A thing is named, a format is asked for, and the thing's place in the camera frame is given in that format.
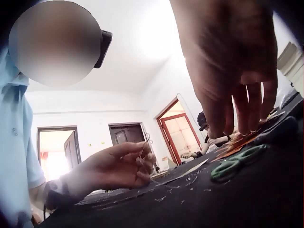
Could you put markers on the person's right hand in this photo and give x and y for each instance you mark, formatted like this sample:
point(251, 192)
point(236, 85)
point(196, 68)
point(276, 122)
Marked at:
point(225, 52)

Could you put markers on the person's left hand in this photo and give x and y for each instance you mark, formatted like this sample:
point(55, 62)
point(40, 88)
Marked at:
point(106, 168)

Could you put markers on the person's right middle finger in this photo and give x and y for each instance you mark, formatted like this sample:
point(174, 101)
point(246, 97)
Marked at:
point(254, 106)

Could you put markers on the person's right index finger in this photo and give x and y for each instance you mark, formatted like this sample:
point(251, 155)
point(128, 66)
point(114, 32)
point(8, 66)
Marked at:
point(239, 111)

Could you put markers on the person's left fingers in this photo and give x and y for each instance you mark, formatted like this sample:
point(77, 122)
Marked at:
point(142, 161)

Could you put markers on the person's right ring finger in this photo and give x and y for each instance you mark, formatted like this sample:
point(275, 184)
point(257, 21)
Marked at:
point(269, 99)

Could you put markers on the person's right thumb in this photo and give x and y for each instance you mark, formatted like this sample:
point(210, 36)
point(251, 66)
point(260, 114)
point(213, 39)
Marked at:
point(215, 114)

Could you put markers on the orange paper pieces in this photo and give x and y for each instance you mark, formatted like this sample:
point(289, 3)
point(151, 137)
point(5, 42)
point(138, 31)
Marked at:
point(237, 146)

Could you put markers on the closed dark door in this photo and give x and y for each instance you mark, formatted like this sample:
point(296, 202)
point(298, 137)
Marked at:
point(124, 135)

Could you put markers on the dark blue blurred object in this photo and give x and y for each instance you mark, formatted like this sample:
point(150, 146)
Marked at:
point(277, 131)

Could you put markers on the white carton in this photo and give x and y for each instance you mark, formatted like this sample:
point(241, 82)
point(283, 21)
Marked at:
point(291, 64)

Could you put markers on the red framed glass door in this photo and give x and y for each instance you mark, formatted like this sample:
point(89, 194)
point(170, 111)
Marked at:
point(177, 133)

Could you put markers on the white paper sheet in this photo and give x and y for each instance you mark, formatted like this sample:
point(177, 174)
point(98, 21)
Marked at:
point(190, 169)

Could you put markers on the scattered white paper scraps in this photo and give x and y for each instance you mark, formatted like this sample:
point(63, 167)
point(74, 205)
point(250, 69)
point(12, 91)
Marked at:
point(190, 180)

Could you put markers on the open dark wooden door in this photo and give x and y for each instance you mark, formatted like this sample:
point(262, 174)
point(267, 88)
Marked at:
point(68, 152)

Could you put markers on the black wrist band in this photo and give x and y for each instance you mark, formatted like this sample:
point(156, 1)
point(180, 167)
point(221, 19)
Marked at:
point(58, 192)

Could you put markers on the person's body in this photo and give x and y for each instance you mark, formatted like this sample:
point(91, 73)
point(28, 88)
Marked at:
point(14, 118)

